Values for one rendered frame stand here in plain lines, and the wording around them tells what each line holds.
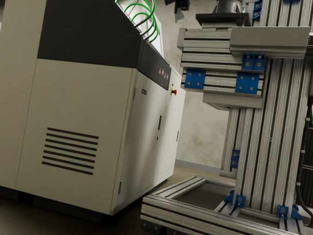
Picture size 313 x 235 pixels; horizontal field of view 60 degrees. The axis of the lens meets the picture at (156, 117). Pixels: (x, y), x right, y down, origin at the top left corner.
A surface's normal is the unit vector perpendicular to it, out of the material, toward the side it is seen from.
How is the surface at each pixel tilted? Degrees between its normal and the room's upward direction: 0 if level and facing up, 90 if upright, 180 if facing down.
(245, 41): 90
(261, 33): 90
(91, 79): 90
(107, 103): 90
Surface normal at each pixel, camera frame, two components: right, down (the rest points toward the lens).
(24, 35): -0.26, -0.06
